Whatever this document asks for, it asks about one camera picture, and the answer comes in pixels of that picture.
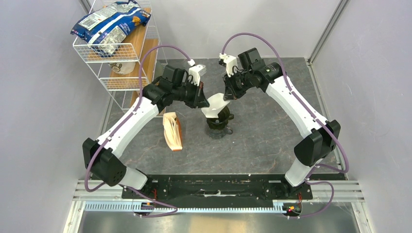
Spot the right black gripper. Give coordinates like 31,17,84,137
222,69,253,101

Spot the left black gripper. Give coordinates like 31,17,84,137
172,79,210,109

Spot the white paper coffee filter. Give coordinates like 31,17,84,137
201,93,231,118

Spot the dark green coffee dripper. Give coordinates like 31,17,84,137
206,106,234,130

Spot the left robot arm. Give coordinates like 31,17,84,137
82,65,209,199

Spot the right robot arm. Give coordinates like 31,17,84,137
219,48,341,199

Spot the clear glass coffee server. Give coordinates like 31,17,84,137
206,126,233,139

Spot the blue snack bag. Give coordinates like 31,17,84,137
70,0,152,57

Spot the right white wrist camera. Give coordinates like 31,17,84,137
219,53,238,77

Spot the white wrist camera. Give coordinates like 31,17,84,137
219,53,238,77
187,59,206,86

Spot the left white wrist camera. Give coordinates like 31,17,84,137
187,59,206,86

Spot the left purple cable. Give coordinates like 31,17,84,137
84,44,196,218

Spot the purple cable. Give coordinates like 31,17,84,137
221,33,350,220
84,44,196,218

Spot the white wire wooden shelf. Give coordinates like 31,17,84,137
73,0,165,113

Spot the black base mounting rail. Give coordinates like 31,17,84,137
140,174,313,209

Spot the aluminium corner frame post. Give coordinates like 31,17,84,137
307,0,350,66

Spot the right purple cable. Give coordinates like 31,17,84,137
221,33,350,220

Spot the white cable duct strip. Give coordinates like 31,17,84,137
84,201,298,214

